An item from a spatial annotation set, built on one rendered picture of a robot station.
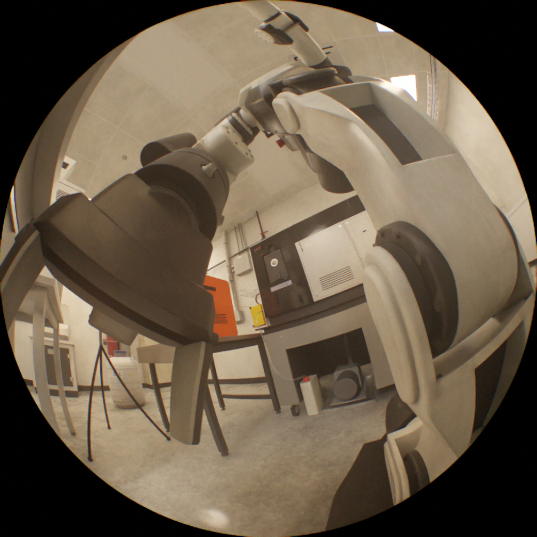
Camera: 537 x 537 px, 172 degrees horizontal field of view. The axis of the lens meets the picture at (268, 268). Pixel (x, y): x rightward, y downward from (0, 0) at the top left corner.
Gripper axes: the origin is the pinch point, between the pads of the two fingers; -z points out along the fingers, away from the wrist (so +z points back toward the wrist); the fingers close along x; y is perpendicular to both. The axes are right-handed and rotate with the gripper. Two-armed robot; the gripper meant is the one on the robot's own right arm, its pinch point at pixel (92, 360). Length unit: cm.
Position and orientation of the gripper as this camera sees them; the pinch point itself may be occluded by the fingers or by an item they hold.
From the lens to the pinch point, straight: 9.8
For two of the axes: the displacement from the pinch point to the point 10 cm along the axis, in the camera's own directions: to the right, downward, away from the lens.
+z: -0.4, -7.3, 6.9
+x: -5.8, -5.4, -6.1
